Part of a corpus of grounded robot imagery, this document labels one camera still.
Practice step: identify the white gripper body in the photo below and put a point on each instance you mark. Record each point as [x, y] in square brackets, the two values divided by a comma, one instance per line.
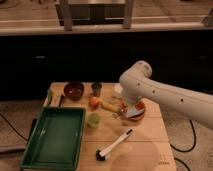
[127, 103]

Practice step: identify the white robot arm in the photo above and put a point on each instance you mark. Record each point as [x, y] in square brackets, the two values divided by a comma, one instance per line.
[136, 82]

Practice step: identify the small dark metal cup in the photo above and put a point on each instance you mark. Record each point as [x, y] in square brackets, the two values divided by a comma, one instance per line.
[96, 89]

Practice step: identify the green plastic cup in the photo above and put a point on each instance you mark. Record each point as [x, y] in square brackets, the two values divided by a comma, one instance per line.
[93, 120]

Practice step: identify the orange bowl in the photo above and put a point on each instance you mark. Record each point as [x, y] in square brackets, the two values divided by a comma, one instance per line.
[138, 105]

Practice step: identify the white napkin in bowl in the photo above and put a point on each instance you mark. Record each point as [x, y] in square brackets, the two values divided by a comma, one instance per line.
[133, 111]

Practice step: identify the yellow banana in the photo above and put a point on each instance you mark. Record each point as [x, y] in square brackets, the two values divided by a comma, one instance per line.
[110, 107]

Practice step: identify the orange tomato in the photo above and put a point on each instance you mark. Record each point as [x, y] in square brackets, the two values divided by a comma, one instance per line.
[94, 102]

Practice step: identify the dark red bowl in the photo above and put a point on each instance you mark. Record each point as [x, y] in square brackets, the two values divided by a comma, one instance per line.
[74, 90]

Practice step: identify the green plastic tray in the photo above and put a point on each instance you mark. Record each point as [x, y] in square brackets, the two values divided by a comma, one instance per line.
[55, 141]

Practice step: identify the white handled dish brush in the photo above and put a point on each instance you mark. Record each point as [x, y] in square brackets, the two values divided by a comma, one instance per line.
[101, 155]

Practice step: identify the green handled utensil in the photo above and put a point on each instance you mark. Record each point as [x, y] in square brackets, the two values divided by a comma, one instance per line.
[49, 97]

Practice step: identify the white stool frame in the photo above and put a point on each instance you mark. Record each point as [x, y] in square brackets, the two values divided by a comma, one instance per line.
[94, 12]

